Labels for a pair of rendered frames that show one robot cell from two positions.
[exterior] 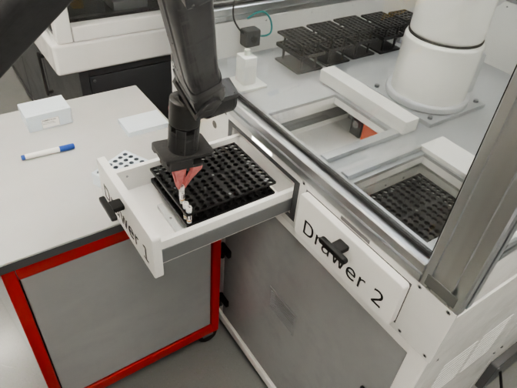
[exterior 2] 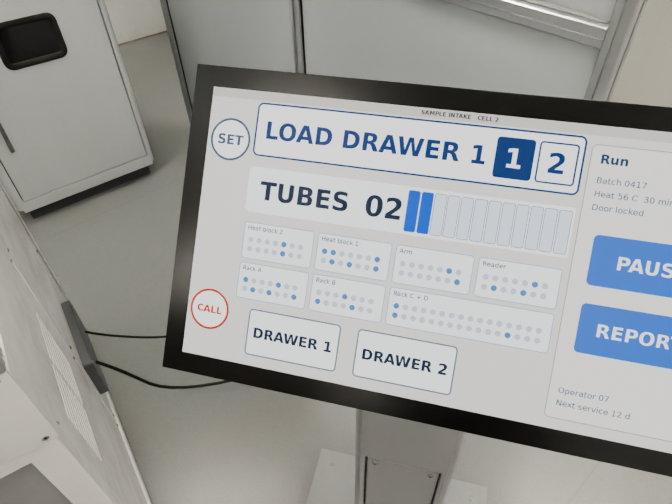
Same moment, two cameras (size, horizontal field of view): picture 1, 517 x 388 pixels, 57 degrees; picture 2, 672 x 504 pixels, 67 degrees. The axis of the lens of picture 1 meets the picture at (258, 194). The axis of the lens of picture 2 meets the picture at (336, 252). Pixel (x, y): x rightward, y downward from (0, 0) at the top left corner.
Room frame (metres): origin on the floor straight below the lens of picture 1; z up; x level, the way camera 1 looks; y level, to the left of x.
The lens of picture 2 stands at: (0.09, -0.05, 1.41)
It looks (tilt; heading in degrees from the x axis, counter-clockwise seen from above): 44 degrees down; 275
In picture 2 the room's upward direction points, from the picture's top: 2 degrees counter-clockwise
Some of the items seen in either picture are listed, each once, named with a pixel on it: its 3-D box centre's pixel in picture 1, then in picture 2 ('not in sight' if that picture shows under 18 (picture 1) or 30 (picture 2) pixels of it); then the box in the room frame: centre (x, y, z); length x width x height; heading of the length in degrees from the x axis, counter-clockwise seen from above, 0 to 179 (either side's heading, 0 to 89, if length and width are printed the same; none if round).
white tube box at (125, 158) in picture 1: (121, 172); not in sight; (0.96, 0.36, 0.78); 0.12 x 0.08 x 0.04; 154
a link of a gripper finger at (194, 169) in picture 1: (178, 169); not in sight; (0.72, 0.16, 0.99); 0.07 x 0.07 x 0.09; 34
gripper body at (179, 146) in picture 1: (183, 138); not in sight; (0.73, 0.15, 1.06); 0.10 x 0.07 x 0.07; 124
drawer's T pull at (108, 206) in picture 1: (113, 206); not in sight; (0.69, 0.29, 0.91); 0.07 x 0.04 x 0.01; 38
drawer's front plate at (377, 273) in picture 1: (345, 253); not in sight; (0.65, -0.18, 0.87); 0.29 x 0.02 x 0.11; 38
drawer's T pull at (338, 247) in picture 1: (338, 247); not in sight; (0.63, -0.16, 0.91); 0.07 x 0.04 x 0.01; 38
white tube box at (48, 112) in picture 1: (45, 113); not in sight; (1.19, 0.65, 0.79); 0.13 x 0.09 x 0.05; 129
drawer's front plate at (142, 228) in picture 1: (128, 213); not in sight; (0.71, 0.26, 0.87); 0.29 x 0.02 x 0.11; 38
